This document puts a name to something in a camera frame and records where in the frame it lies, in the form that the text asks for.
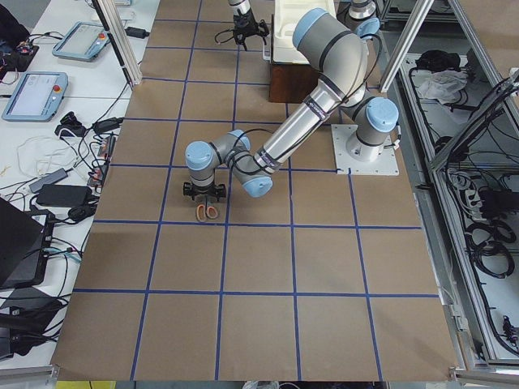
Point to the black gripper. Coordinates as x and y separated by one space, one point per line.
243 25
204 191

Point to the grey orange handled scissors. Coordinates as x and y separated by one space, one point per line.
205 210

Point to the dark wooden drawer box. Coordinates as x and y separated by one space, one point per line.
291 83

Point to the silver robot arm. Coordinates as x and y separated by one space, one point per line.
241 7
340 56

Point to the white plastic tray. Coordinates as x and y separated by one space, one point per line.
286 17

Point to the black power brick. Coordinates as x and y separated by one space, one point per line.
63 195

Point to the far blue teach pendant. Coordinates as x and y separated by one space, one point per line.
83 42

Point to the blue teach pendant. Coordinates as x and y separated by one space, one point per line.
36 97
83 42

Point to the black laptop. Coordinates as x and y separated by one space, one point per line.
24 238

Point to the near blue teach pendant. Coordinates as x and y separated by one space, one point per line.
36 97

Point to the white crumpled cloth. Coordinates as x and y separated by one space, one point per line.
444 86

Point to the aluminium frame post left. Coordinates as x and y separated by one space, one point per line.
110 19

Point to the aluminium frame post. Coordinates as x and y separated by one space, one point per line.
406 39
110 19

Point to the aluminium frame post right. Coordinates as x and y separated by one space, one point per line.
406 39

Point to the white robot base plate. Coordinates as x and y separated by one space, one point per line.
355 158

